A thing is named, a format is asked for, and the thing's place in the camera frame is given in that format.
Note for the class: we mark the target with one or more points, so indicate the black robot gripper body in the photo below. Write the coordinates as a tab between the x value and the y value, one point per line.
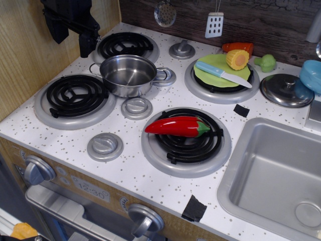
75	15

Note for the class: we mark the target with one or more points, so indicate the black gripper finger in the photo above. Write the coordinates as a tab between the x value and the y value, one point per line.
58	31
88	41

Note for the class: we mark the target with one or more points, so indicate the red toy chili pepper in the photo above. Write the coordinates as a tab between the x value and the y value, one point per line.
182	126

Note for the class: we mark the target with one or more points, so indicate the back left black burner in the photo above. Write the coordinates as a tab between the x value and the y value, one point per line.
126	43

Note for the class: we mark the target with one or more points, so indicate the black burner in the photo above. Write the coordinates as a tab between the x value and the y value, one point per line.
221	95
126	43
74	102
198	145

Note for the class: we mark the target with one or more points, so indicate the small steel pot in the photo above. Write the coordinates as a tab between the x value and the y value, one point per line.
126	75

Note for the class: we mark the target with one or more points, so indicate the front left black burner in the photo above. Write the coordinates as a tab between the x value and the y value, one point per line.
74	102

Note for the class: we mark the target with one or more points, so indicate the hanging steel skimmer ladle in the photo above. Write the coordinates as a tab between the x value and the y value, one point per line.
165	13

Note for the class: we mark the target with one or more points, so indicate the silver knob middle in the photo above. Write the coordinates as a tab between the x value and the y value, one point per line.
136	108

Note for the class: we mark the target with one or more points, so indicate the silver knob beside pot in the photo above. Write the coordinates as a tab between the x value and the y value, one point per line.
165	77

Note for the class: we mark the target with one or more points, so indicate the silver knob back centre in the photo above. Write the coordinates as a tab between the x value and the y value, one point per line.
182	50

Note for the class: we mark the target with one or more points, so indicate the silver knob front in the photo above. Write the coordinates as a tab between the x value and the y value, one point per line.
105	147

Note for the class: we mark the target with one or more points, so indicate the hanging white slotted spatula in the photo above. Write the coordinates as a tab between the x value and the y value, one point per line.
214	26

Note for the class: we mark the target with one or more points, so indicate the back right black burner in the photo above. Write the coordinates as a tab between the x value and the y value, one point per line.
221	95

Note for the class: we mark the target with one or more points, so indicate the green round plate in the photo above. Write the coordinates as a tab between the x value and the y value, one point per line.
219	61

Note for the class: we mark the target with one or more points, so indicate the oven dial left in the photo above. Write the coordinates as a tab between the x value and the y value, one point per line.
37	170

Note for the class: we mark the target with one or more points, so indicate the oven dial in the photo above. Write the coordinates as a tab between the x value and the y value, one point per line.
37	170
145	220

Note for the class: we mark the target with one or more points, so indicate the front right black burner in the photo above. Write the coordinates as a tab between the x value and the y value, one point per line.
198	145

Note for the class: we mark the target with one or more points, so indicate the yellow toy corn piece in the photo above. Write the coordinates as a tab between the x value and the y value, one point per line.
237	59

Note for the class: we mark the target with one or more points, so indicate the orange toy carrot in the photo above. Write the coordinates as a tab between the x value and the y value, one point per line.
227	47

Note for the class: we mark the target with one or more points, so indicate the black tape piece small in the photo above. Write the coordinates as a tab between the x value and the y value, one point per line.
242	111

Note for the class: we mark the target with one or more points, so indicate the green toy broccoli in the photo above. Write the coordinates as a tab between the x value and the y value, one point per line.
266	63

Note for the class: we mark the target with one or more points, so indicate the oven dial right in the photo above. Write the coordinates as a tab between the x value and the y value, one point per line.
145	220

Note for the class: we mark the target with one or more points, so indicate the black tape piece front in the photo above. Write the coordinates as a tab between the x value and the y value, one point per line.
194	210

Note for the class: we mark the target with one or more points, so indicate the orange object bottom left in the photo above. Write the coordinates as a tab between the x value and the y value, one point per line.
23	230

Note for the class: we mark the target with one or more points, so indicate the steel pot lid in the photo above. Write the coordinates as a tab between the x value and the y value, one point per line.
286	90

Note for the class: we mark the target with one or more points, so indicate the blue plastic bowl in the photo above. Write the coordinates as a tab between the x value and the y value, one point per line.
310	75

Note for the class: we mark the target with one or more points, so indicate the silver faucet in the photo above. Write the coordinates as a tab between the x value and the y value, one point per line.
313	35

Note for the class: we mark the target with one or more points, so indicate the silver sink basin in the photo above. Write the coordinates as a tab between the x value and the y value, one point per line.
273	180

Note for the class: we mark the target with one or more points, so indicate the blue handled toy knife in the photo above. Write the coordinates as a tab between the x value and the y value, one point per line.
222	74

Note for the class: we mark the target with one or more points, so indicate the silver oven door handle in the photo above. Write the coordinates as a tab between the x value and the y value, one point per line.
79	220

